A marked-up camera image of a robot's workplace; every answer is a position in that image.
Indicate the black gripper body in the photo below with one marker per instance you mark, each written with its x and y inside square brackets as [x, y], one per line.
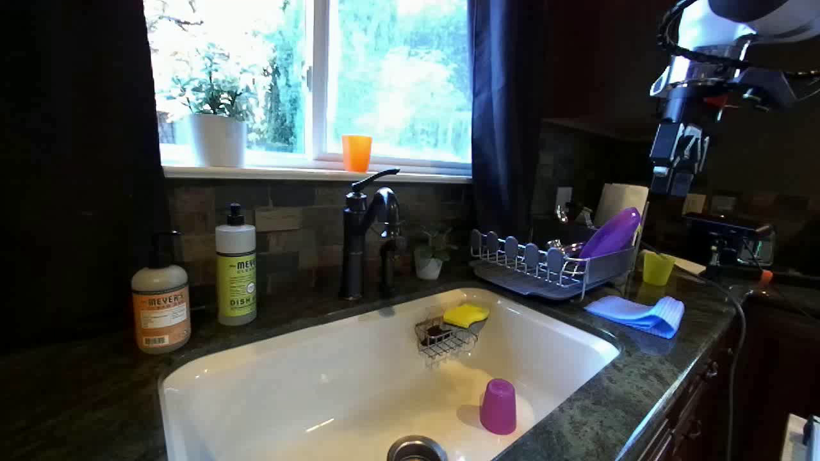
[679, 142]

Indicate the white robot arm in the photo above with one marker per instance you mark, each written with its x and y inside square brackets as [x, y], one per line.
[711, 72]

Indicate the blue striped dish cloth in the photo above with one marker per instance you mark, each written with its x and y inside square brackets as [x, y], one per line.
[661, 319]

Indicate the steel dish rack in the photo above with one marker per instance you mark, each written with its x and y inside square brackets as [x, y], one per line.
[555, 273]

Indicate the paper towel roll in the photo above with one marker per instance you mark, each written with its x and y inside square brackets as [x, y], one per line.
[617, 199]

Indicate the purple plastic plate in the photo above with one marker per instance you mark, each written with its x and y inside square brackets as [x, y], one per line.
[613, 236]

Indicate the yellow-green small cup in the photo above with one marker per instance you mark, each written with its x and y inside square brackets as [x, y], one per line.
[656, 267]

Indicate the blue curtain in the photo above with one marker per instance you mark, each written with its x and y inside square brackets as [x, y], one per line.
[502, 46]

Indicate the small potted plant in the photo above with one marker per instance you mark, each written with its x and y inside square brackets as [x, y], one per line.
[429, 251]

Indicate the yellow sponge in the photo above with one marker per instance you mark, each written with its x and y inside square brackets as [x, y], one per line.
[465, 317]

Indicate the orange cup on windowsill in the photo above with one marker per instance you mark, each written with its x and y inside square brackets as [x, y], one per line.
[357, 151]

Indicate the purple plastic cup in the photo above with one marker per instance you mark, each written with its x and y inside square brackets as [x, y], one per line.
[497, 410]

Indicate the dark sink faucet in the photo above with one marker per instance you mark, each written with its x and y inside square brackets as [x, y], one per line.
[358, 214]

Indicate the white kitchen sink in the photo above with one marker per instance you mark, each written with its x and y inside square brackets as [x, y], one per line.
[347, 390]

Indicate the green soap bottle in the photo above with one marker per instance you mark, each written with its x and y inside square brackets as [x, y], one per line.
[235, 267]

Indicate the white potted plant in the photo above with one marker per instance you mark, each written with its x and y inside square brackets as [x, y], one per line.
[215, 100]

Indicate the orange soap bottle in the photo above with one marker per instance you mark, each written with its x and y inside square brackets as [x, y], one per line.
[159, 299]

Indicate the wire sponge holder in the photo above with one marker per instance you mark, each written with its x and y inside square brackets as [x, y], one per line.
[438, 340]

